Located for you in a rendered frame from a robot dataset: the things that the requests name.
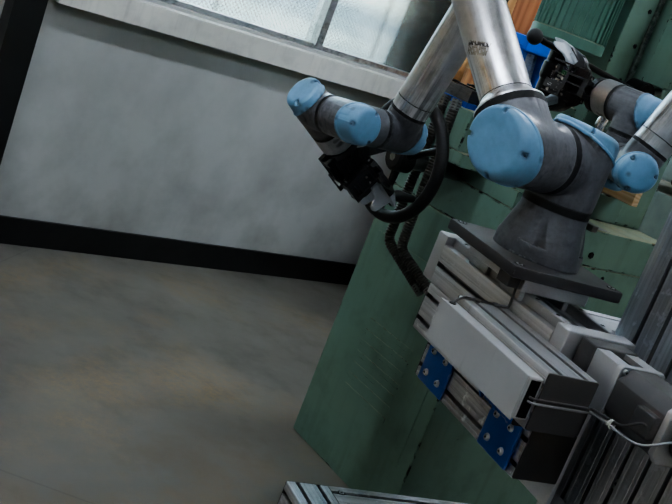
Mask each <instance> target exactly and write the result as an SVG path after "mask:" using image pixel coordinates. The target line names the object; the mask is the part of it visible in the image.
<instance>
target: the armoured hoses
mask: <svg viewBox="0 0 672 504"><path fill-rule="evenodd" d="M450 100H451V96H450V95H448V94H445V93H444V94H443V95H442V97H441V99H440V100H439V102H438V103H437V106H438V108H439V109H440V110H441V112H442V114H444V111H445V110H446V109H445V108H447V105H448V103H449V101H450ZM461 105H462V101H461V100H458V99H456V98H452V100H451V103H450V106H449V109H448V111H447V114H446V117H445V121H446V124H447V128H448V133H451V130H452V127H453V124H454V123H453V122H454V121H455V120H454V119H456V116H457V113H458V111H459V108H460V107H461ZM430 121H431V120H430ZM429 124H430V125H428V128H427V129H428V137H427V139H426V145H425V146H424V148H423V149H422V150H426V149H431V146H432V143H433V141H434V138H435V131H434V127H433V124H432V121H431V122H429ZM434 161H435V156H430V158H429V161H428V164H427V166H426V169H425V172H424V175H422V176H423V177H422V178H421V179H422V180H421V181H420V182H421V183H419V186H418V189H417V191H416V193H417V194H415V200H416V199H417V197H418V196H419V195H420V194H421V192H422V191H423V189H424V188H425V186H426V184H427V182H428V180H429V178H430V175H431V173H432V169H433V166H434ZM420 173H421V172H420V171H416V170H411V171H410V173H409V176H407V177H408V179H406V180H407V181H406V182H405V183H406V184H404V187H403V190H402V191H404V192H406V193H409V194H411V195H412V192H413V189H414V187H415V184H416V181H418V180H417V179H418V178H419V177H418V176H420ZM407 205H408V203H404V202H398V203H397V205H396V208H394V209H395V210H394V211H397V210H401V209H403V208H405V207H407ZM418 215H419V214H418ZM418 215H417V216H415V217H414V218H412V219H410V220H408V221H405V224H404V226H403V229H402V232H400V233H401V234H400V235H399V236H400V237H399V238H398V239H399V240H398V241H397V242H398V244H396V242H395V239H394V238H395V237H394V236H395V234H396V232H397V229H398V226H399V224H400V223H389V224H388V227H387V229H386V232H385V236H384V238H385V240H384V241H385V242H386V243H385V245H386V248H388V251H389V253H391V255H392V257H393V259H394V260H395V262H396V264H397V265H398V267H399V269H401V271H402V273H403V276H405V278H406V280H407V281H408V283H409V285H410V286H411V288H412V290H413V292H414V293H415V294H416V296H417V297H418V296H421V295H423V294H425V293H426V291H427V288H428V286H429V284H430V282H429V280H427V278H426V277H425V276H424V275H423V273H422V271H421V269H420V268H419V266H418V264H416V262H415V260H414V259H413V257H412V255H410V253H409V251H408V249H407V248H408V247H407V244H408V243H407V242H409V241H408V240H409V239H410V238H409V237H411V234H412V233H411V232H412V231H413V230H412V229H414V226H415V223H416V221H417V218H418Z"/></svg>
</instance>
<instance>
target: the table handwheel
mask: <svg viewBox="0 0 672 504"><path fill-rule="evenodd" d="M393 100H394V98H393V99H392V100H390V101H389V102H387V103H386V104H385V105H384V106H383V107H382V108H381V109H385V110H388V108H389V106H390V105H391V103H392V101H393ZM429 118H430V119H431V121H432V124H433V127H434V131H435V136H436V147H435V148H431V149H426V150H421V151H420V152H419V153H417V154H415V155H402V154H394V153H392V152H390V151H387V152H386V156H385V161H386V165H387V167H388V168H389V169H390V170H391V173H390V176H389V178H388V180H389V181H390V183H391V184H392V186H393V185H394V183H395V181H396V179H397V177H398V174H399V172H401V173H409V172H410V171H411V170H416V171H420V172H425V169H426V166H427V164H428V161H429V158H430V157H429V156H435V161H434V166H433V169H432V173H431V175H430V178H429V180H428V182H427V184H426V186H425V188H424V189H423V191H422V192H421V194H420V195H419V196H418V197H417V199H416V200H415V201H414V202H413V203H411V204H410V205H409V206H407V207H405V208H403V209H401V210H397V211H391V210H387V209H385V208H384V207H385V206H383V207H382V208H380V209H379V210H377V211H372V210H371V204H372V202H370V203H368V204H366V205H365V207H366V208H367V210H368V211H369V212H370V213H371V214H372V215H373V216H374V217H376V218H377V219H379V220H381V221H383V222H386V223H402V222H405V221H408V220H410V219H412V218H414V217H415V216H417V215H418V214H420V213H421V212H422V211H423V210H424V209H425V208H426V207H427V206H428V205H429V204H430V202H431V201H432V200H433V198H434V197H435V195H436V193H437V192H438V190H439V188H440V186H441V184H442V181H443V178H448V179H452V180H459V179H460V178H461V176H462V173H463V170H462V168H461V167H458V166H456V165H454V164H452V163H449V162H448V159H449V133H448V128H447V124H446V121H445V118H444V116H443V114H442V112H441V110H440V109H439V108H438V106H437V105H436V107H435V108H434V110H433V111H432V113H431V114H430V116H429Z"/></svg>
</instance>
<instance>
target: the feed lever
mask: <svg viewBox="0 0 672 504"><path fill-rule="evenodd" d="M526 38H527V41H528V42H529V43H530V44H532V45H537V44H539V43H541V44H542V45H544V46H546V47H548V48H550V49H551V50H553V51H555V52H557V53H559V54H561V55H562V56H563V54H562V53H561V52H560V51H559V50H558V49H557V48H556V47H555V45H554V43H553V42H551V41H549V40H547V39H546V38H544V37H543V32H542V31H541V30H540V29H538V28H532V29H530V30H529V31H528V32H527V36H526ZM589 67H590V69H591V71H592V72H594V73H595V74H597V75H599V76H601V77H603V78H606V79H612V80H615V81H617V82H620V83H623V84H625V85H627V86H629V87H631V88H634V89H637V90H639V91H642V92H644V93H649V94H652V95H653V96H656V95H661V94H662V90H661V89H660V88H657V89H654V86H653V85H652V84H650V83H647V82H645V81H642V80H639V79H637V78H632V79H630V80H628V81H627V82H626V83H625V82H623V81H621V80H620V79H618V78H616V77H614V76H612V75H611V74H609V73H607V72H605V71H603V70H602V69H600V68H598V67H596V66H594V65H593V64H591V63H589Z"/></svg>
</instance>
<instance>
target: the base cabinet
mask: <svg viewBox="0 0 672 504"><path fill-rule="evenodd" d="M451 219H452V218H450V217H449V216H447V215H445V214H444V213H442V212H441V211H439V210H437V209H436V208H434V207H433V206H431V205H428V206H427V207H426V208H425V209H424V210H423V211H422V212H421V213H420V214H419V215H418V218H417V221H416V223H415V226H414V229H412V230H413V231H412V232H411V233H412V234H411V237H409V238H410V239H409V240H408V241H409V242H407V243H408V244H407V247H408V248H407V249H408V251H409V253H410V255H412V257H413V259H414V260H415V262H416V264H418V266H419V268H420V269H421V271H422V273H423V272H424V270H425V267H426V265H427V262H428V260H429V257H430V255H431V252H432V250H433V247H434V245H435V242H436V240H437V238H438V235H439V233H440V231H445V232H449V233H453V234H455V233H454V232H452V231H451V230H450V229H449V228H448V225H449V222H450V220H451ZM388 224H389V223H386V222H383V221H381V220H379V219H377V218H376V217H375V218H374V220H373V223H372V225H371V228H370V230H369V233H368V236H367V238H366V241H365V243H364V246H363V249H362V251H361V254H360V256H359V259H358V261H357V264H356V267H355V269H354V272H353V274H352V277H351V279H350V282H349V285H348V287H347V290H346V292H345V295H344V298H343V300H342V303H341V305H340V308H339V310H338V313H337V316H336V318H335V321H334V323H333V326H332V329H331V331H330V334H329V336H328V339H327V341H326V344H325V347H324V349H323V352H322V354H321V357H320V359H319V362H318V365H317V367H316V370H315V372H314V375H313V378H312V380H311V383H310V385H309V388H308V390H307V393H306V396H305V398H304V401H303V403H302V406H301V409H300V411H299V414H298V416H297V419H296V421H295V424H294V427H293V428H294V429H295V430H296V431H297V432H298V433H299V435H300V436H301V437H302V438H303V439H304V440H305V441H306V442H307V443H308V444H309V445H310V446H311V447H312V448H313V449H314V451H315V452H316V453H317V454H318V455H319V456H320V457H321V458H322V459H323V460H324V461H325V462H326V463H327V464H328V465H329V467H330V468H331V469H332V470H333V471H334V472H335V473H336V474H337V475H338V476H339V477H340V478H341V479H342V480H343V481H344V483H345V484H346V485H347V486H348V487H349V488H350V489H357V490H365V491H373V492H381V493H389V494H397V495H405V496H413V497H420V498H428V499H436V500H444V501H452V502H460V503H468V504H536V503H537V499H536V498H535V497H534V496H533V495H532V494H531V493H530V492H529V490H528V489H527V488H526V487H525V486H524V485H523V484H522V483H521V482H520V481H519V480H518V479H513V478H511V477H510V476H509V475H508V474H507V472H506V471H505V470H503V469H502V468H501V467H500V466H499V465H498V464H497V463H496V462H495V461H494V460H493V458H492V457H491V456H490V455H489V454H488V453H487V452H486V451H485V450H484V449H483V448H482V446H481V445H480V444H479V443H478V442H477V440H476V439H475V438H474V437H473V436H472V434H471V433H470V432H469V431H468V430H467V429H466V428H465V427H464V426H463V425H462V424H461V422H460V421H459V420H458V419H457V418H456V417H455V416H454V415H453V414H452V413H451V412H450V411H449V409H448V408H447V407H446V406H445V405H444V404H443V403H442V402H441V401H440V400H438V399H437V397H436V396H435V395H434V394H433V393H432V392H431V391H430V390H429V389H428V388H427V387H426V385H425V384H424V383H423V382H422V381H421V380H420V379H419V378H418V376H417V375H416V373H415V371H416V369H417V367H418V364H419V362H420V359H421V357H422V355H423V352H424V350H425V347H426V345H427V342H428V341H427V340H426V339H425V338H424V337H423V336H422V335H421V334H420V333H419V332H418V331H417V330H416V329H415V328H414V327H413V323H414V320H415V318H416V315H417V313H418V311H419V308H420V306H421V303H422V301H423V298H424V296H425V294H423V295H421V296H418V297H417V296H416V294H415V293H414V292H413V290H412V288H411V286H410V285H409V283H408V281H407V280H406V278H405V276H403V273H402V271H401V269H399V267H398V265H397V264H396V262H395V260H394V259H393V257H392V255H391V253H389V251H388V248H386V245H385V243H386V242H385V241H384V240H385V238H384V236H385V232H386V229H387V227H388ZM581 266H582V265H581ZM582 267H584V268H585V269H587V270H588V271H590V272H591V273H593V274H594V275H596V276H597V277H599V278H600V279H602V280H603V281H605V282H606V283H608V284H609V285H611V286H612V287H614V288H615V289H617V290H618V291H620V292H621V293H622V294H623V295H622V298H621V300H620V302H619V303H612V302H608V301H605V300H601V299H597V298H593V297H589V298H588V301H587V303H586V305H585V307H581V306H580V308H581V309H585V310H589V311H593V312H597V313H601V314H605V315H609V316H613V317H617V318H622V316H623V313H624V311H625V309H626V307H627V305H628V302H629V300H630V298H631V296H632V294H633V292H634V289H635V287H636V285H637V283H638V281H639V279H640V277H636V276H631V275H626V274H621V273H616V272H611V271H607V270H602V269H597V268H592V267H587V266H582Z"/></svg>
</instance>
